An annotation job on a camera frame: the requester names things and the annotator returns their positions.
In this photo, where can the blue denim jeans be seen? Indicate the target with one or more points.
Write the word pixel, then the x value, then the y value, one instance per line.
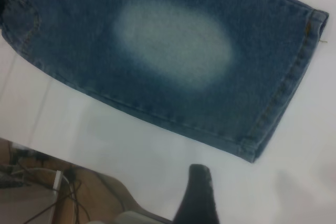
pixel 170 51

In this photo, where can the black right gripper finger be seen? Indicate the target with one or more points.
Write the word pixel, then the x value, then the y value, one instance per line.
pixel 198 197

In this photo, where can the beige rounded chair base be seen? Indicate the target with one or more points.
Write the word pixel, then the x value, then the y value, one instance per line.
pixel 123 197

